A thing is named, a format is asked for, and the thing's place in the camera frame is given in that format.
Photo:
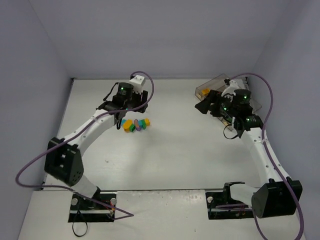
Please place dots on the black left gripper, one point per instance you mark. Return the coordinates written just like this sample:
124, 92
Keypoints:
141, 100

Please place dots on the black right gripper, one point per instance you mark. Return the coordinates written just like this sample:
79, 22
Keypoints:
214, 104

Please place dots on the yellow curved lego brick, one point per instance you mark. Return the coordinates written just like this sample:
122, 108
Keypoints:
205, 92

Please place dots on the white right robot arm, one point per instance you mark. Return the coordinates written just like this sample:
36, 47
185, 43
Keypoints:
278, 194

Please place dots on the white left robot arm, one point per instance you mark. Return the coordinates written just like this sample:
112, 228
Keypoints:
65, 163

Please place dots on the cyan green stacked lego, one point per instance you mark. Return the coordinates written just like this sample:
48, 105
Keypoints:
142, 124

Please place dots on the yellow lego right of pile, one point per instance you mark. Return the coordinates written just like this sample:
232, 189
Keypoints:
147, 121

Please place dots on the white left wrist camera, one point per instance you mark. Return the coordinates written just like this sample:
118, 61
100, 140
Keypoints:
138, 82

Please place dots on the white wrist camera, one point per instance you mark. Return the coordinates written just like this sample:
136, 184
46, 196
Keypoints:
138, 82
230, 89

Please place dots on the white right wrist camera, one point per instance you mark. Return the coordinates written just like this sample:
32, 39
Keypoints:
230, 89

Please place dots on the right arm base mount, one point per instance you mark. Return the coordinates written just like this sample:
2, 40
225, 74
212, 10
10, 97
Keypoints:
220, 205

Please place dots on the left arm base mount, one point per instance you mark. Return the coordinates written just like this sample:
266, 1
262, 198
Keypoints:
84, 211

